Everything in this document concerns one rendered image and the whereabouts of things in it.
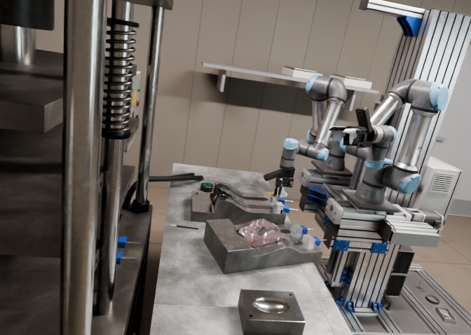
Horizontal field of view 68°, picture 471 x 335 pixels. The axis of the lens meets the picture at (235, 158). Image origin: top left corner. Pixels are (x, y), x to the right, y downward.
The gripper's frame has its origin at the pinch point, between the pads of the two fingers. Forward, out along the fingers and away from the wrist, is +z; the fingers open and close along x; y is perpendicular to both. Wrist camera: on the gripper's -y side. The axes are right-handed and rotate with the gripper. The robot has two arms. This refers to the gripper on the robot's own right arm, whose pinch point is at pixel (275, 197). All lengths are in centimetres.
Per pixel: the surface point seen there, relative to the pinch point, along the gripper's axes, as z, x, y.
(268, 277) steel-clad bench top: 11, -60, -15
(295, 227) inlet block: 2.4, -29.7, 3.9
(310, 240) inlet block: 2.4, -41.0, 8.2
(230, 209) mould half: 1.5, -17.7, -28.1
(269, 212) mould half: 1.8, -16.8, -7.0
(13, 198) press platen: -38, -105, -93
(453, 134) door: -20, 213, 280
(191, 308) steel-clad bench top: 11, -81, -48
